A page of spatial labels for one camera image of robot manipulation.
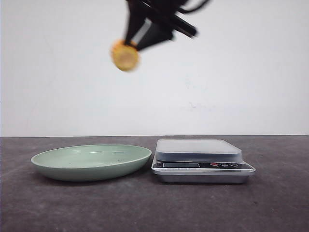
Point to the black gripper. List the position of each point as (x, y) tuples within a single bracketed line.
[(162, 14)]

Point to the yellow corn cob piece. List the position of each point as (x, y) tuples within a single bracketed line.
[(124, 56)]

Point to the silver digital kitchen scale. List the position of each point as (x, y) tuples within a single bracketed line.
[(200, 161)]

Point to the light green oval plate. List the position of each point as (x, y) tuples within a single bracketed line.
[(90, 162)]

